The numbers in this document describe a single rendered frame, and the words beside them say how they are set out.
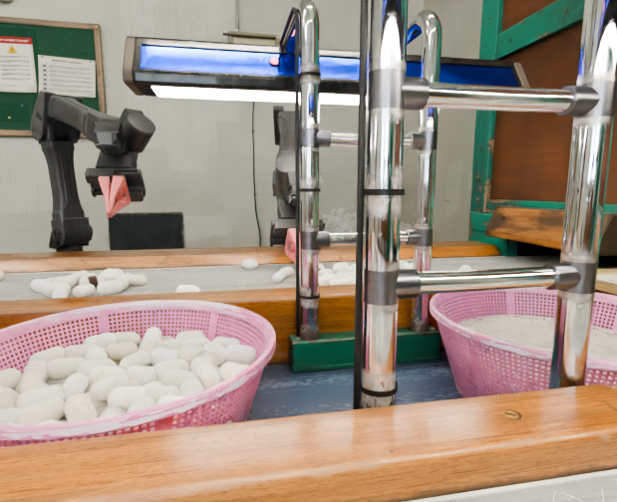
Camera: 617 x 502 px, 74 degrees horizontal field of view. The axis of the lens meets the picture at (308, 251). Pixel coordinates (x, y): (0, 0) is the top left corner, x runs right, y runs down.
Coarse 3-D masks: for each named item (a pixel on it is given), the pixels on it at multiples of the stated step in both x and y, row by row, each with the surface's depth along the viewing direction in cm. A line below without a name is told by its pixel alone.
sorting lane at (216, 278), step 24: (288, 264) 88; (432, 264) 88; (456, 264) 88; (480, 264) 88; (504, 264) 88; (528, 264) 88; (0, 288) 67; (24, 288) 67; (72, 288) 67; (144, 288) 67; (168, 288) 67; (216, 288) 67; (240, 288) 67; (264, 288) 67
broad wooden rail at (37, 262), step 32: (0, 256) 83; (32, 256) 83; (64, 256) 83; (96, 256) 83; (128, 256) 84; (160, 256) 85; (192, 256) 86; (224, 256) 87; (256, 256) 88; (320, 256) 90; (352, 256) 92; (448, 256) 95; (480, 256) 97
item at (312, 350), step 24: (288, 24) 52; (312, 24) 45; (408, 24) 53; (432, 24) 48; (288, 48) 58; (312, 48) 46; (432, 48) 48; (312, 72) 46; (432, 72) 49; (312, 96) 46; (312, 120) 47; (432, 120) 50; (312, 144) 47; (336, 144) 49; (408, 144) 50; (432, 144) 50; (312, 168) 48; (432, 168) 50; (312, 192) 48; (432, 192) 51; (312, 216) 48; (432, 216) 52; (312, 240) 49; (336, 240) 50; (408, 240) 52; (432, 240) 52; (312, 264) 49; (312, 288) 50; (312, 312) 50; (312, 336) 51; (336, 336) 52; (408, 336) 53; (432, 336) 54; (312, 360) 51; (336, 360) 52; (408, 360) 53; (432, 360) 54
